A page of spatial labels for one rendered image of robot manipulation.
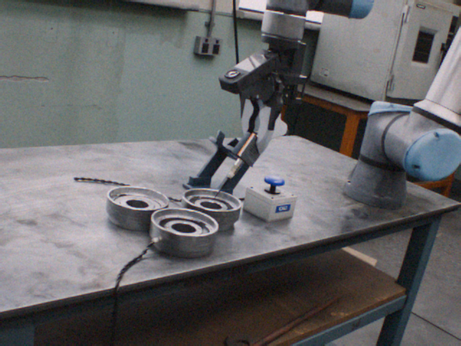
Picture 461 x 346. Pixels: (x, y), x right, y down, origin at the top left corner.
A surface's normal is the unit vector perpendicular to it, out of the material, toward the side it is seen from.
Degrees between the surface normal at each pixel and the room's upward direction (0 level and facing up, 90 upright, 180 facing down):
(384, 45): 90
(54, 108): 90
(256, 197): 90
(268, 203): 90
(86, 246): 0
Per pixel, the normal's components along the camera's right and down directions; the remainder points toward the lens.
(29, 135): 0.65, 0.34
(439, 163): 0.18, 0.46
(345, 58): -0.74, 0.08
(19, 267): 0.17, -0.94
